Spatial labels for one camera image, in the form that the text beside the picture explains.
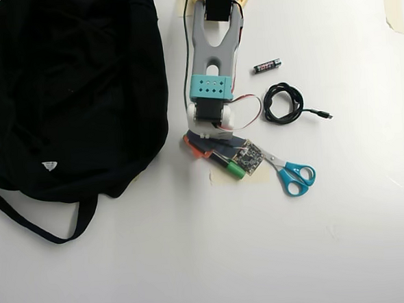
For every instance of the black fabric bag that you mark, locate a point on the black fabric bag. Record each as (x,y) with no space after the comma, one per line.
(75,97)

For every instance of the white grey teal robot arm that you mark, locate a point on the white grey teal robot arm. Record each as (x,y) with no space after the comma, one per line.
(213,54)

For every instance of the dark grey-blue gripper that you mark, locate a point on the dark grey-blue gripper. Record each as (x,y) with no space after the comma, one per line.
(196,148)

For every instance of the torn beige masking tape piece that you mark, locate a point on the torn beige masking tape piece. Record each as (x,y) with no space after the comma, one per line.
(395,12)

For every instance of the green and black marker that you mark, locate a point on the green and black marker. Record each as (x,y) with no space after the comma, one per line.
(235,171)

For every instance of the black AA battery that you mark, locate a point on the black AA battery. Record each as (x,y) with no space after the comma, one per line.
(267,66)

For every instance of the square camera circuit board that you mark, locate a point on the square camera circuit board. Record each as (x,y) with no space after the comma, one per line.
(248,157)

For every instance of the long beige masking tape strip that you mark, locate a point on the long beige masking tape strip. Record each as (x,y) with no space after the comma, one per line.
(260,177)

